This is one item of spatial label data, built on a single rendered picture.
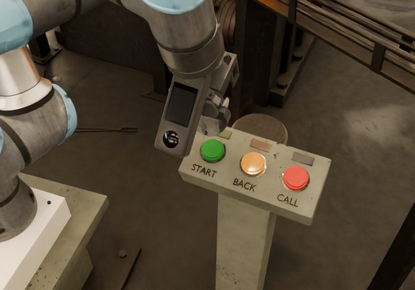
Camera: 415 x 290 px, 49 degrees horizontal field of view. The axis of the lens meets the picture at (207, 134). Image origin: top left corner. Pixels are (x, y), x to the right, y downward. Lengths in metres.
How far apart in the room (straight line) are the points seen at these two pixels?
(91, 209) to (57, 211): 0.10
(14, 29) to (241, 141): 0.46
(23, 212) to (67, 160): 0.66
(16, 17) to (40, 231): 0.64
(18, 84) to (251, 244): 0.53
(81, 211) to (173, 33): 0.70
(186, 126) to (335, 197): 1.00
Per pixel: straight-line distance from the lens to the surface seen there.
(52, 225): 1.06
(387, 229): 1.51
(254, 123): 0.96
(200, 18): 0.49
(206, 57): 0.53
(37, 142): 0.94
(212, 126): 0.68
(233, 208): 0.83
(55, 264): 1.06
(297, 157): 0.78
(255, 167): 0.76
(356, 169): 1.63
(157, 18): 0.48
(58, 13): 0.48
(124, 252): 1.36
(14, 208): 1.00
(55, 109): 0.95
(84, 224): 1.10
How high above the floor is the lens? 1.18
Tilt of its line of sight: 45 degrees down
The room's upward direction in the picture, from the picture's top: straight up
